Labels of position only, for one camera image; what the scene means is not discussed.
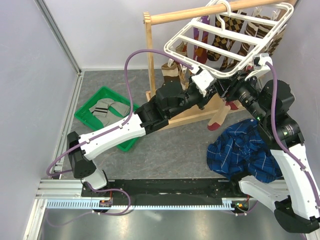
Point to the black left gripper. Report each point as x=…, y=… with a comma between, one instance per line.
x=204, y=100

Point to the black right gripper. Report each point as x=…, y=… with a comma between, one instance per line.
x=232, y=84

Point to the beige sock maroon toe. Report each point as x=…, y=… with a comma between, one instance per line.
x=219, y=117

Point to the white plastic clip hanger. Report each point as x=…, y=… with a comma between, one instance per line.
x=275, y=15

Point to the green plastic tray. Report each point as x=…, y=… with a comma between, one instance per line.
x=86, y=117

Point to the beige sock maroon purple stripes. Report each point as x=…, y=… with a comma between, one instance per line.
x=172, y=71

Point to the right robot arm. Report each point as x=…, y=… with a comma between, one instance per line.
x=298, y=210

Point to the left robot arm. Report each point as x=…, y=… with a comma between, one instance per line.
x=169, y=101

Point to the wooden clothes rack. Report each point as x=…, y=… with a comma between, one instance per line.
x=150, y=20

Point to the blue plaid shirt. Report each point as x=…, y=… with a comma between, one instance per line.
x=240, y=149

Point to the cream brown striped sock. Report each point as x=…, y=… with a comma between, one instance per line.
x=254, y=30

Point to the grey sock black stripes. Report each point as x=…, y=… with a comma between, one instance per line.
x=108, y=111

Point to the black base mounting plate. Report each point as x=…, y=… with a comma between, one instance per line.
x=207, y=187

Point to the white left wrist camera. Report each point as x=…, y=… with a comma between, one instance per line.
x=202, y=79

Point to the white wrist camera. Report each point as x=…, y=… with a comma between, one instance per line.
x=202, y=79
x=259, y=67

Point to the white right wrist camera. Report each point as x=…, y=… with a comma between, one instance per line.
x=259, y=67

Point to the blue slotted cable duct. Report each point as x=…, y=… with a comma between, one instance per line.
x=91, y=204

